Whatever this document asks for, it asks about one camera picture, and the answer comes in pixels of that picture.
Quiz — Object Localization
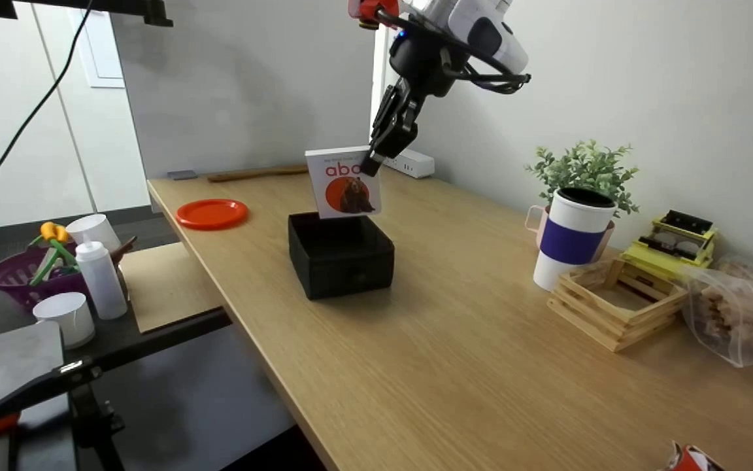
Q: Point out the white power hub box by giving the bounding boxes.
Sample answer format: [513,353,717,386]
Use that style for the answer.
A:
[385,146,437,182]

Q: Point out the green plant in pink pot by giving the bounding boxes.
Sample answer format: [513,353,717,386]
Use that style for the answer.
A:
[529,140,640,238]

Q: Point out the purple plastic basket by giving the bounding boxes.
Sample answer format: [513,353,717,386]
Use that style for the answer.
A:
[0,243,92,313]

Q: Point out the black overhead mount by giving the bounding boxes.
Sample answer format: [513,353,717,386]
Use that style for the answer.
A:
[0,0,176,27]

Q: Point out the white squeeze bottle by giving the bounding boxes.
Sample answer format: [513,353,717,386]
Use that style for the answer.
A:
[74,238,130,322]

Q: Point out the white mug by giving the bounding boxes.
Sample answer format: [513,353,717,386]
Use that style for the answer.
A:
[66,212,125,256]

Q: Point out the red snack packet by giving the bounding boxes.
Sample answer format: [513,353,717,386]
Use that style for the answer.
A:
[664,439,726,471]

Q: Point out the grey flat pad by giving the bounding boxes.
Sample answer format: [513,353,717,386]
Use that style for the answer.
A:
[0,319,70,422]

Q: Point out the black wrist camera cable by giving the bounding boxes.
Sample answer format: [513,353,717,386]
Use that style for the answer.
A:
[373,12,533,98]

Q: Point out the white upturned cup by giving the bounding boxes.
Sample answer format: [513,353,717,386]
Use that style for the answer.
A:
[31,292,100,352]

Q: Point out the white cup with purple sleeve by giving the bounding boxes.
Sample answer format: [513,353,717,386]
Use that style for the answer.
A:
[530,187,618,293]

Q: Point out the light wooden board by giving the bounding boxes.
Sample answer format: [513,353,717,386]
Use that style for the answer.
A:
[116,242,228,335]

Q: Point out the clear plastic snack bag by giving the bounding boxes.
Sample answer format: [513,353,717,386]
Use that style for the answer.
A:
[679,259,753,369]

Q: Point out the orange round plate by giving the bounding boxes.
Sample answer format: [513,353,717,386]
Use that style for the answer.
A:
[173,197,253,233]

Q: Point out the red and white card box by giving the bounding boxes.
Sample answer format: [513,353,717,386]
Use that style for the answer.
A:
[303,144,385,220]

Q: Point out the stacked wooden slat trays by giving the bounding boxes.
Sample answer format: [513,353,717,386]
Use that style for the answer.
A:
[543,254,691,356]

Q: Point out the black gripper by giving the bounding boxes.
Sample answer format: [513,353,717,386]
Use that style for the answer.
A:
[359,29,465,178]

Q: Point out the yellow and green toy vegetable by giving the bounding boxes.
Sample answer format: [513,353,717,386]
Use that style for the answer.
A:
[28,220,82,285]

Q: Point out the yellow and black toy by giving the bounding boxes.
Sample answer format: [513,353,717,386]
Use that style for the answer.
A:
[620,208,720,285]

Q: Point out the black hanging cable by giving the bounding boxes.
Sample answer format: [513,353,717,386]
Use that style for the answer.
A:
[0,0,98,212]

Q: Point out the black fabric storage box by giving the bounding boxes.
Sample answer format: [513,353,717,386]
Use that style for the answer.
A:
[285,210,397,302]

